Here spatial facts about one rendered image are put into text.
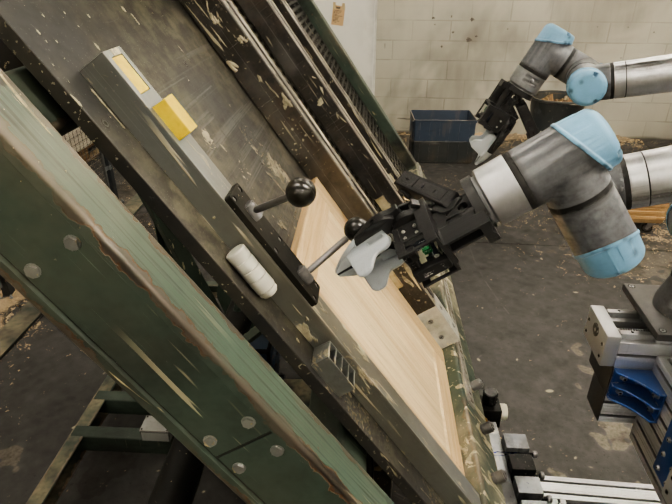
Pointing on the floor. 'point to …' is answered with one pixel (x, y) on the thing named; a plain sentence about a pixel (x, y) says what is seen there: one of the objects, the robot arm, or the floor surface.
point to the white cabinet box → (355, 32)
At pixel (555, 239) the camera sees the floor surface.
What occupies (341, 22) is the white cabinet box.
